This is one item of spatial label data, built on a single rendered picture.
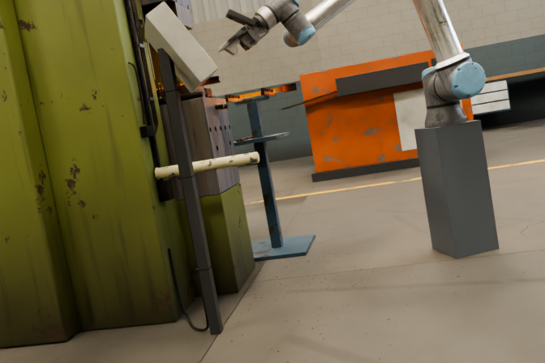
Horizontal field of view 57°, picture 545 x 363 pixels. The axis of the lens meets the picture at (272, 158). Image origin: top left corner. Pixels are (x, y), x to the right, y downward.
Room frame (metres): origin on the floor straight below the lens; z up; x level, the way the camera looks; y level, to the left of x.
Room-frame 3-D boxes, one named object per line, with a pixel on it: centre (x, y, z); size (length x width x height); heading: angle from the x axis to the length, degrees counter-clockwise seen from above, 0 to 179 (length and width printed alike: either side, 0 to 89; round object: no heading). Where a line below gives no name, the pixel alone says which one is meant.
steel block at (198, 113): (2.50, 0.50, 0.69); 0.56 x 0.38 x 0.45; 79
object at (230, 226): (2.50, 0.50, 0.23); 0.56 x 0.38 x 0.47; 79
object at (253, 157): (2.05, 0.27, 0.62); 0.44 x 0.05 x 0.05; 79
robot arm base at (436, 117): (2.33, -0.83, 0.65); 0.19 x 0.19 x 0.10
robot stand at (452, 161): (2.33, -0.83, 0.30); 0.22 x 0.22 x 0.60; 9
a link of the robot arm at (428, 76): (2.32, -0.83, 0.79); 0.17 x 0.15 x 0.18; 8
